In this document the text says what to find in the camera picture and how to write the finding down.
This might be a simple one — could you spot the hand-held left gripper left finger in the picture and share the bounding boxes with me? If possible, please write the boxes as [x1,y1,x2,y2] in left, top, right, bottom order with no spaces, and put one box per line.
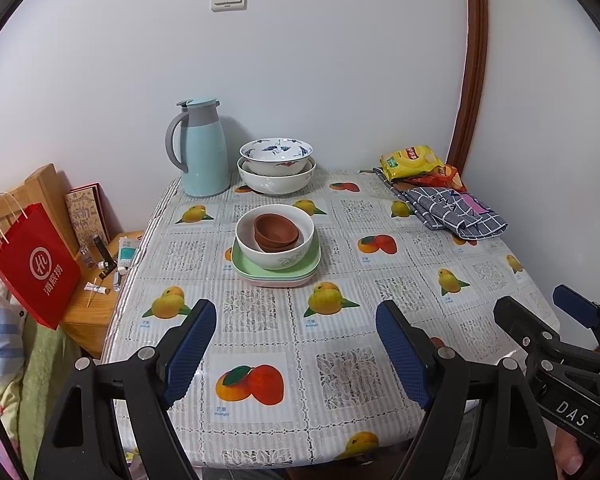
[34,298,217,480]

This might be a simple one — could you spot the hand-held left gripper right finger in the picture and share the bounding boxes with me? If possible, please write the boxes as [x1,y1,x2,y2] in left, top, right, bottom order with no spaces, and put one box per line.
[375,300,553,480]

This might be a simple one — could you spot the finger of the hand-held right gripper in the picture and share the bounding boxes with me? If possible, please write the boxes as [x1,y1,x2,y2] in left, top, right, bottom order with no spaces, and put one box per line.
[552,285,600,356]
[493,296,561,366]

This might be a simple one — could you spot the green rectangular plate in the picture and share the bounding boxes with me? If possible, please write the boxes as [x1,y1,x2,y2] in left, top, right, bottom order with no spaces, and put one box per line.
[230,235,322,281]

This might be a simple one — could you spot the pink rectangular plate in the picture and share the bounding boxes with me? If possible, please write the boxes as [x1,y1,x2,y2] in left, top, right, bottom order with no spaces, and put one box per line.
[245,277,316,289]

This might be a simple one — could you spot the plain white bowl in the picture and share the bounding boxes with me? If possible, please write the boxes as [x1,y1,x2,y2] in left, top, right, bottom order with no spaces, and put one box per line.
[235,204,316,271]

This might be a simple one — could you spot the small brown clay bowl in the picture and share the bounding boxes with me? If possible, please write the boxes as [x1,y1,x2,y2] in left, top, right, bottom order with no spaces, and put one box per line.
[256,237,301,254]
[253,213,301,250]

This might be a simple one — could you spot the person's right hand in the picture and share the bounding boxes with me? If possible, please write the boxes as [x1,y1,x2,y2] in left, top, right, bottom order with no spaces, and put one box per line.
[552,427,591,478]

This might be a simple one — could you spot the fruit print tablecloth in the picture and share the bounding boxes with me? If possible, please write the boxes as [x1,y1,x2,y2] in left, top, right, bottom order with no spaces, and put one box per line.
[100,167,563,470]

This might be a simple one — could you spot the wooden nightstand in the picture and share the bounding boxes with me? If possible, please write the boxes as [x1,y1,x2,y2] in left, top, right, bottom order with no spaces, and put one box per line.
[60,230,146,361]

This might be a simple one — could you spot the white green tube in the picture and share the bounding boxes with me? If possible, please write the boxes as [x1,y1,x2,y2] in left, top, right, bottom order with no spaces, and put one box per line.
[117,236,138,275]

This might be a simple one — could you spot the dark small bottle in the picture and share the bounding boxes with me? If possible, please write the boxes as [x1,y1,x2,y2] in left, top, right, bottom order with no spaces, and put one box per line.
[92,235,118,281]

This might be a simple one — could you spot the grey checked cloth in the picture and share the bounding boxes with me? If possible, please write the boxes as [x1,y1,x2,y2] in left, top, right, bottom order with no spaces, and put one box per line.
[360,167,509,239]

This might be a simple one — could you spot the light green blanket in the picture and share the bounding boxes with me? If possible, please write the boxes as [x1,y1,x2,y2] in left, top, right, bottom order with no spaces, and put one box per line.
[20,310,81,466]

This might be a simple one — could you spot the orange chip bag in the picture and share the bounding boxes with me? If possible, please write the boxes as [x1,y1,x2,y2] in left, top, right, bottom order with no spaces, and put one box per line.
[405,164,468,193]

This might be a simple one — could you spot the brown patterned box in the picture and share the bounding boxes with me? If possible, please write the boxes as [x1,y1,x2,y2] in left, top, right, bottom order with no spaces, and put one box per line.
[64,182,112,256]

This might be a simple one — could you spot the red paper bag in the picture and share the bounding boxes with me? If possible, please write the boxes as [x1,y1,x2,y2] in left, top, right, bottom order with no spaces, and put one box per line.
[0,192,83,331]

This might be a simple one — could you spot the blue striped cloth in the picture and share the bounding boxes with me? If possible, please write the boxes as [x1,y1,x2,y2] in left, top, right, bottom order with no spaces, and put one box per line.
[0,305,31,371]

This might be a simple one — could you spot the large embossed white bowl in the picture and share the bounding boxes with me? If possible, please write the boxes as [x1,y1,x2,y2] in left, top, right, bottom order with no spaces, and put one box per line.
[236,156,317,196]

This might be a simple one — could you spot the yellow chip bag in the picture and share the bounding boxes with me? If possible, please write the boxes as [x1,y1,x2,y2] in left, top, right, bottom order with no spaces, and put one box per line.
[379,145,446,183]

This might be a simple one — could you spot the light blue thermos jug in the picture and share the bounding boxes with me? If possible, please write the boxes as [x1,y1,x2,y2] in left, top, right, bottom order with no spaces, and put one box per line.
[166,97,231,198]

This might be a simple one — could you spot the blue patterned porcelain bowl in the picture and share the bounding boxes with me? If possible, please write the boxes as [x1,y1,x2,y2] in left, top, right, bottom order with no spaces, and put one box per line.
[239,137,314,175]

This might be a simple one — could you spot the brown wooden door frame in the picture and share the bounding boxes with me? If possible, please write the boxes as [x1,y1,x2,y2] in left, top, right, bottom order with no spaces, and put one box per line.
[447,0,488,171]

